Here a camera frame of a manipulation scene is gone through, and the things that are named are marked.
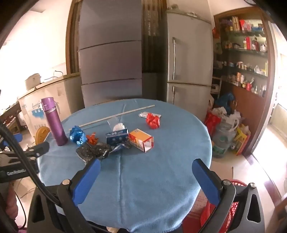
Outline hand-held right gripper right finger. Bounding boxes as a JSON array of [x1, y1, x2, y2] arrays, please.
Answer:
[[192, 158, 268, 233]]

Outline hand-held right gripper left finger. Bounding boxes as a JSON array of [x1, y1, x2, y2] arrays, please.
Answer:
[[27, 158, 101, 233]]

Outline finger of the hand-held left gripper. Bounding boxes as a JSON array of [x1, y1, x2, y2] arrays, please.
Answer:
[[25, 141, 50, 158], [0, 134, 23, 147]]

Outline black plastic bag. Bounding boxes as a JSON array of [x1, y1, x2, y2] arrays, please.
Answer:
[[76, 142, 133, 162]]

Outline red plastic basket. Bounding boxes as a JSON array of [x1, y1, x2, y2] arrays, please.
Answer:
[[183, 179, 248, 233]]

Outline blue foil wrapper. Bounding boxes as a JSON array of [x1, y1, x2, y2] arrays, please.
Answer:
[[69, 126, 87, 144]]

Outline orange wrapper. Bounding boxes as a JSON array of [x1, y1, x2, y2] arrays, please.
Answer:
[[86, 133, 99, 145]]

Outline blue silver wrapper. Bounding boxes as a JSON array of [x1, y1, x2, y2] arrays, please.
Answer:
[[110, 143, 125, 154]]

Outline blue tissue box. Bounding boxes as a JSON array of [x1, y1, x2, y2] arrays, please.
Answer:
[[105, 128, 129, 145]]

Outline clear plastic box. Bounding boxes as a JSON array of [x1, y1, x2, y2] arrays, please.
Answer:
[[107, 115, 126, 132]]

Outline orange and white carton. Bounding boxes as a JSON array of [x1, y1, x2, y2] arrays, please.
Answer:
[[128, 128, 155, 153]]

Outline red wrapper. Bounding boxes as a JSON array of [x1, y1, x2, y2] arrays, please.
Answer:
[[145, 113, 161, 129]]

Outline white cigarette packet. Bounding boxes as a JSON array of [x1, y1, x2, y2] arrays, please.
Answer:
[[138, 112, 162, 119]]

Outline yellow plastic stool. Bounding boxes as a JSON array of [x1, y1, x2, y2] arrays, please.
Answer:
[[35, 126, 51, 145]]

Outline brown wooden furniture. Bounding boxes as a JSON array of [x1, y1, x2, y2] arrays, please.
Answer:
[[0, 103, 21, 132]]

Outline purple thermos bottle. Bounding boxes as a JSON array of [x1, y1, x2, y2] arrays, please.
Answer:
[[41, 97, 68, 146]]

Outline white printed cardboard box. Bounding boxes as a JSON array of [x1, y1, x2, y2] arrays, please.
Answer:
[[18, 84, 72, 137]]

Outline large clear water jug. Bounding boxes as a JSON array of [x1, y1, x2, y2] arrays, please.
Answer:
[[212, 122, 238, 158]]

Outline white rice cooker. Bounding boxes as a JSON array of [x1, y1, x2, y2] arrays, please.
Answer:
[[25, 73, 42, 91]]

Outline yellow shopping bag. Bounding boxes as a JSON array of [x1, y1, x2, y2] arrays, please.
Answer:
[[232, 125, 251, 156]]

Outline round table, blue cloth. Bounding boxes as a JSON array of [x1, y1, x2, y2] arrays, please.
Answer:
[[37, 98, 212, 233]]

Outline red shopping bag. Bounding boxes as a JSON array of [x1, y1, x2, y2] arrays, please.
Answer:
[[204, 111, 221, 137]]

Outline thin white rod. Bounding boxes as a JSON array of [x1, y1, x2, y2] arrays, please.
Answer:
[[79, 104, 156, 128]]

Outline white plastic bags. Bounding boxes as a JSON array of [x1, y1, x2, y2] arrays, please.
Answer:
[[212, 107, 241, 130]]

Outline small cardboard box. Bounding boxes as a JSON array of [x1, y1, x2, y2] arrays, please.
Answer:
[[207, 94, 216, 111]]

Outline brown shelf cabinet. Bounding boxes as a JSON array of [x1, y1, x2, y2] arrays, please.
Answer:
[[213, 7, 277, 157]]

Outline blue plastic bag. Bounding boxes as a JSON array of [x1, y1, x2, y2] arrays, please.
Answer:
[[215, 92, 235, 113]]

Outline grey three-door refrigerator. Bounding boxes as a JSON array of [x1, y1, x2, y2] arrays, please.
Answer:
[[77, 0, 143, 108]]

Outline silver two-door refrigerator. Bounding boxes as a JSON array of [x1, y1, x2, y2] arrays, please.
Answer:
[[165, 7, 213, 122]]

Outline assorted shelf bottles and boxes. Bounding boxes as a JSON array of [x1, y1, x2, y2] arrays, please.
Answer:
[[218, 16, 268, 97]]

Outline dark lattice screen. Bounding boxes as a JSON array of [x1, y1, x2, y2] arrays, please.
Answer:
[[142, 0, 167, 101]]

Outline black cable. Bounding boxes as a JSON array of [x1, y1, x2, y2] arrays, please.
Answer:
[[0, 122, 62, 205]]

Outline white wire rack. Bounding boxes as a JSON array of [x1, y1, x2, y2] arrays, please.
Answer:
[[211, 76, 222, 99]]

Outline brown wooden door frame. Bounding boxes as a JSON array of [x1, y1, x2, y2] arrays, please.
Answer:
[[66, 0, 81, 75]]

